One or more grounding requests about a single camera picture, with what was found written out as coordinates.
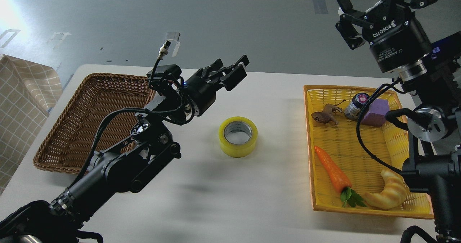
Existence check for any small dark jar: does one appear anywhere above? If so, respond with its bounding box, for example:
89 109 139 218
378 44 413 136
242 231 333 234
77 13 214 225
344 93 370 121

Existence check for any purple foam block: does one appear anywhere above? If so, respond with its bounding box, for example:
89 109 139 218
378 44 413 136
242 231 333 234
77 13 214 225
361 98 390 127

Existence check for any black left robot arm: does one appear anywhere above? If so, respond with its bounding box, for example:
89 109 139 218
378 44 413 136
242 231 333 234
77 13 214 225
1 40 249 243

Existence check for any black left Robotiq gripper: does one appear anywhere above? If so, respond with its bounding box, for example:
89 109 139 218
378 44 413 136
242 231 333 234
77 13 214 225
184 55 249 116

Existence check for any yellow tape roll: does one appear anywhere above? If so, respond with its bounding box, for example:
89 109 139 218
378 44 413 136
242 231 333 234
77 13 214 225
218 116 258 158

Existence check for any yellow plastic basket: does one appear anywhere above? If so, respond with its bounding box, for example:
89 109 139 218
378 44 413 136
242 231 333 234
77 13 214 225
304 85 434 219

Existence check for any orange toy carrot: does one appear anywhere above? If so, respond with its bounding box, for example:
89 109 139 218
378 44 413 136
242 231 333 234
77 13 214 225
314 146 367 208

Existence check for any beige checkered cloth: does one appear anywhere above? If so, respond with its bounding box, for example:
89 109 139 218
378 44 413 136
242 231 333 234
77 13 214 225
0 54 63 192

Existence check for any brown wicker basket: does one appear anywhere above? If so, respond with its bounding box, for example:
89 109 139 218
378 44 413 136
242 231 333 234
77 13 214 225
33 73 154 174

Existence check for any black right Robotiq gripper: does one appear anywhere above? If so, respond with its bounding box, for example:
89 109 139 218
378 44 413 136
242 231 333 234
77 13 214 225
336 0 438 73

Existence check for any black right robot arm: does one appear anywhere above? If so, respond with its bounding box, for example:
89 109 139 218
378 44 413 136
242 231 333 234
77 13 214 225
336 0 461 243

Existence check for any toy croissant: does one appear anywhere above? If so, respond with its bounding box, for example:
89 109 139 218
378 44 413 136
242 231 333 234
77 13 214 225
363 168 409 210

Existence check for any brown toy animal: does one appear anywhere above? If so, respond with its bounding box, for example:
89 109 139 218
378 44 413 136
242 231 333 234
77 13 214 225
310 100 346 126

